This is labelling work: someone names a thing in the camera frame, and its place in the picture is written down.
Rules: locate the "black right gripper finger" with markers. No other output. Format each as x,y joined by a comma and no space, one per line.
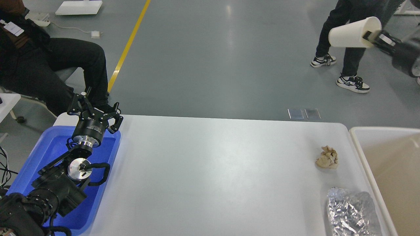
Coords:
371,36

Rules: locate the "person in dark jeans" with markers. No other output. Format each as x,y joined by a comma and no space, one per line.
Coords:
349,11

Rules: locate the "crumpled brown paper ball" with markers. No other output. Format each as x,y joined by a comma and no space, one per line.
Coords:
328,158

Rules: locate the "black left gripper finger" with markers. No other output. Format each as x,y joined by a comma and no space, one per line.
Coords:
113,118
80,105

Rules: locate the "person in brown shirt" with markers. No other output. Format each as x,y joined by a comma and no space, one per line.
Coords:
30,59

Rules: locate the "white power adapter with cable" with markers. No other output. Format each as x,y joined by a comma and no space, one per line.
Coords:
42,19

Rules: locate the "crumpled aluminium foil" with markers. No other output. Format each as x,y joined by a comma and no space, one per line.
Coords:
352,213

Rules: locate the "blue plastic tray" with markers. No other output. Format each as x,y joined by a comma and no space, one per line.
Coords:
52,144

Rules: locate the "white flat board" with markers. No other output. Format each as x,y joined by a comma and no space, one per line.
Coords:
88,7

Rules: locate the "small white side table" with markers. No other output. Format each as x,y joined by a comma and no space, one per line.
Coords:
9,100

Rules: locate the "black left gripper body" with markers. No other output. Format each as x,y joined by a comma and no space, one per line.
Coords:
90,128

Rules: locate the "metal floor plate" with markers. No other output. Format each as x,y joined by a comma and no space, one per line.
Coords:
312,114
295,114

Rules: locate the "metal floor plate right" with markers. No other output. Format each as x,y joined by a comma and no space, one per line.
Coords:
312,114

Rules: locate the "beige plastic bin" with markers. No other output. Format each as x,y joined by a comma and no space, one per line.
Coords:
391,159

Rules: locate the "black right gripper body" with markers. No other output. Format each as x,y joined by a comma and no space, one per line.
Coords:
404,54

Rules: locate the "white paper cup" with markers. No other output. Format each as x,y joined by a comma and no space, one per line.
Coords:
351,35

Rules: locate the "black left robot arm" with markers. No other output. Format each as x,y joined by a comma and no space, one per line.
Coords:
59,189

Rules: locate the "metal floor plate left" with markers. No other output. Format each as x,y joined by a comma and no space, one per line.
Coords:
295,114

